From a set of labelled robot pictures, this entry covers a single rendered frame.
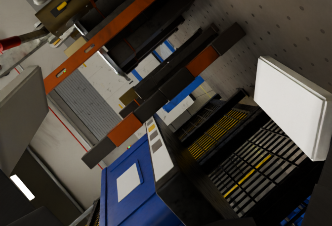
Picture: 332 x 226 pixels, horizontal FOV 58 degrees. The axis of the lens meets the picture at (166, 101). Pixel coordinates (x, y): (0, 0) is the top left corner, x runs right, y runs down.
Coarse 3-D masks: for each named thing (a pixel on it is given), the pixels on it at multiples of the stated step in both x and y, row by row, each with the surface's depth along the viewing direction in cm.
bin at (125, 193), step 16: (144, 144) 59; (128, 160) 58; (144, 160) 53; (112, 176) 58; (128, 176) 52; (144, 176) 48; (112, 192) 51; (128, 192) 47; (144, 192) 43; (112, 208) 46; (128, 208) 43; (144, 208) 40; (160, 208) 37; (112, 224) 42; (128, 224) 39; (144, 224) 37; (160, 224) 36; (176, 224) 37
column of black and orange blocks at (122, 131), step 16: (224, 32) 72; (240, 32) 73; (208, 48) 73; (224, 48) 73; (192, 64) 72; (208, 64) 73; (176, 80) 72; (192, 80) 72; (160, 96) 72; (144, 112) 72; (128, 128) 72; (96, 144) 72; (112, 144) 72; (96, 160) 72
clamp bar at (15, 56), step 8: (40, 40) 72; (16, 48) 70; (24, 48) 71; (32, 48) 71; (0, 56) 70; (8, 56) 70; (16, 56) 70; (24, 56) 71; (0, 64) 70; (8, 64) 70; (16, 64) 71; (0, 72) 70; (8, 72) 72
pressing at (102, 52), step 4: (76, 24) 77; (80, 24) 77; (80, 28) 77; (84, 28) 99; (80, 32) 78; (84, 32) 77; (100, 48) 78; (100, 52) 78; (104, 52) 78; (104, 56) 78; (108, 56) 78; (108, 60) 78; (112, 60) 78; (112, 64) 78; (116, 64) 100; (112, 68) 79; (116, 68) 79; (120, 68) 101; (116, 72) 79; (120, 72) 79; (124, 76) 82
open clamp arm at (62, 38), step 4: (72, 28) 101; (68, 32) 101; (72, 32) 102; (60, 36) 102; (64, 36) 102; (68, 36) 102; (60, 40) 102; (64, 40) 103; (52, 44) 103; (56, 44) 102; (60, 44) 103
